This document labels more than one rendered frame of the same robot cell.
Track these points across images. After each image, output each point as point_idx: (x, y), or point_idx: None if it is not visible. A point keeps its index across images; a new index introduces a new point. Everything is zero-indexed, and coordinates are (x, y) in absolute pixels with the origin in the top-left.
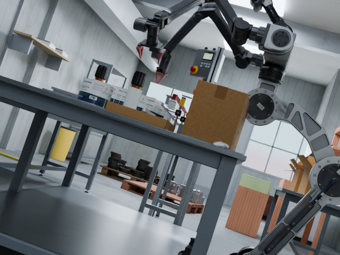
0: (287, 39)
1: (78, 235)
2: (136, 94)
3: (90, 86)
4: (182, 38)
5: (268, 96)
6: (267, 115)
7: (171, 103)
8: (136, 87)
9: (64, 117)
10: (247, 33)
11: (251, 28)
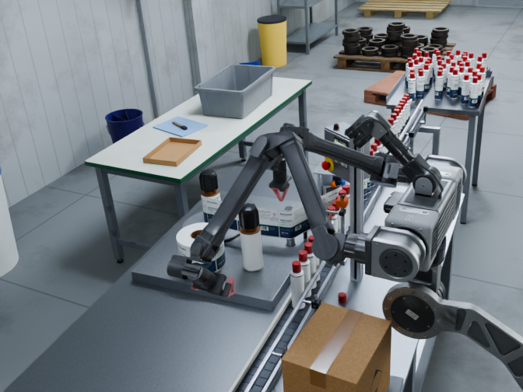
0: (406, 264)
1: None
2: (253, 242)
3: (187, 254)
4: (282, 158)
5: (420, 301)
6: (426, 327)
7: (294, 280)
8: (248, 231)
9: None
10: (338, 255)
11: (343, 245)
